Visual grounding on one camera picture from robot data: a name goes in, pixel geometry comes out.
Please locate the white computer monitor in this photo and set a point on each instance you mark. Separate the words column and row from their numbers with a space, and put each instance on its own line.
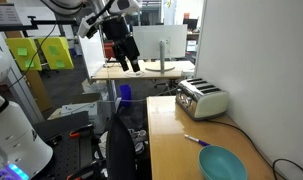
column 161, row 42

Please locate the cream and chrome toaster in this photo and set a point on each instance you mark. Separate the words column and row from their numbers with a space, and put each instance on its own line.
column 200, row 99

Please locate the left yellow paper tray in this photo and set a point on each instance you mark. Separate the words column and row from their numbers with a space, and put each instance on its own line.
column 24, row 51

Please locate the purple and white pen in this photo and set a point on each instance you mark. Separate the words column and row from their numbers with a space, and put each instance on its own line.
column 196, row 140

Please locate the white cardboard box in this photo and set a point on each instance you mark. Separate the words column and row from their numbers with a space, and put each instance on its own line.
column 95, row 113

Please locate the orange handled clamp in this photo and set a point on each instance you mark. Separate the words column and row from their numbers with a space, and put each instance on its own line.
column 81, row 131
column 84, row 170

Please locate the light wooden background desk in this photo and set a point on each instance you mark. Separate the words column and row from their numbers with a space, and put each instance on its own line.
column 113, row 71

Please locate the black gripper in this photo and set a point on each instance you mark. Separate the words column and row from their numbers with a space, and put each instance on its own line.
column 116, row 30

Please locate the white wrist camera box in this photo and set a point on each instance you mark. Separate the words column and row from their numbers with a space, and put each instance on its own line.
column 89, row 26

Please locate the teal bowl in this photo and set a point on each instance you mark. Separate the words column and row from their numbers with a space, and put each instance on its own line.
column 218, row 163

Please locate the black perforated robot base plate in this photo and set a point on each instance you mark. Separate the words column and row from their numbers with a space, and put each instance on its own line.
column 69, row 154

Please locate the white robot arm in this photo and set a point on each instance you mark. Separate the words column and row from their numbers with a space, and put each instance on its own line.
column 23, row 154

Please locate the right yellow paper tray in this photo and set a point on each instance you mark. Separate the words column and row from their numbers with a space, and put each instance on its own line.
column 56, row 52

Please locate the yellow paper tray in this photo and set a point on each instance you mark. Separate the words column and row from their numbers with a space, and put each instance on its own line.
column 24, row 51
column 56, row 52

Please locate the blue bin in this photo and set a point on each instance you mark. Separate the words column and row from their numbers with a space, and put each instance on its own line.
column 125, row 91

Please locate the black office chair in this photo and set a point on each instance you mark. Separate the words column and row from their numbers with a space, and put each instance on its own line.
column 120, row 151

